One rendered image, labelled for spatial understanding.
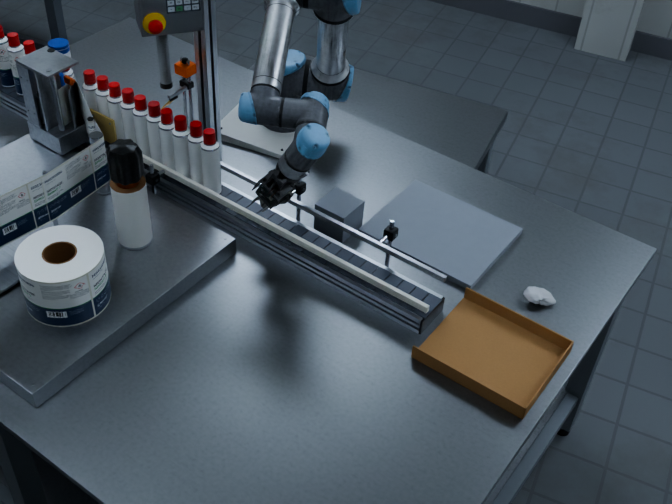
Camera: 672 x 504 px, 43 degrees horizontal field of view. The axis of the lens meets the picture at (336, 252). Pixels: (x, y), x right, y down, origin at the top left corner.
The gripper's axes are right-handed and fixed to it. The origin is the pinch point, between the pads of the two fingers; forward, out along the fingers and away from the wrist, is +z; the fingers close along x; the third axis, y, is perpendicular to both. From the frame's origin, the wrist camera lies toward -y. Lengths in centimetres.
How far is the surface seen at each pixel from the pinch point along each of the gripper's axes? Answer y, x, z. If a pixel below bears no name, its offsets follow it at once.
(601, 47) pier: -320, 33, 83
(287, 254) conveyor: 6.0, 14.5, 0.4
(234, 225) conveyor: 5.9, -1.6, 9.7
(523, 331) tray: -11, 69, -28
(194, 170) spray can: 2.6, -20.8, 10.9
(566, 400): -52, 107, 21
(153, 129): 2.6, -37.3, 12.2
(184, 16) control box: -8, -49, -18
